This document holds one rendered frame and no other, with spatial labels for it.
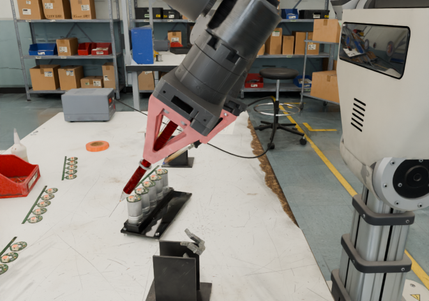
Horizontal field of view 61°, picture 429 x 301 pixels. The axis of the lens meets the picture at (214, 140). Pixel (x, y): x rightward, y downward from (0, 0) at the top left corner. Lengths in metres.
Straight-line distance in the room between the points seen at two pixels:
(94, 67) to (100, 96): 4.23
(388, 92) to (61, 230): 0.62
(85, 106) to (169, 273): 0.90
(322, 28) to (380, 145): 3.50
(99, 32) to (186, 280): 5.05
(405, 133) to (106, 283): 0.54
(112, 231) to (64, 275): 0.12
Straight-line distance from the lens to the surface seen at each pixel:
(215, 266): 0.57
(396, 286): 1.01
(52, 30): 5.61
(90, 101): 1.28
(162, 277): 0.48
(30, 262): 0.64
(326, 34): 4.17
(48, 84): 5.26
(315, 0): 5.46
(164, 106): 0.36
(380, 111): 0.74
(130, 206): 0.62
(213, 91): 0.36
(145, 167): 0.41
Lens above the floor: 1.10
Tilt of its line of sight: 20 degrees down
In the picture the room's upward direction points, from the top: straight up
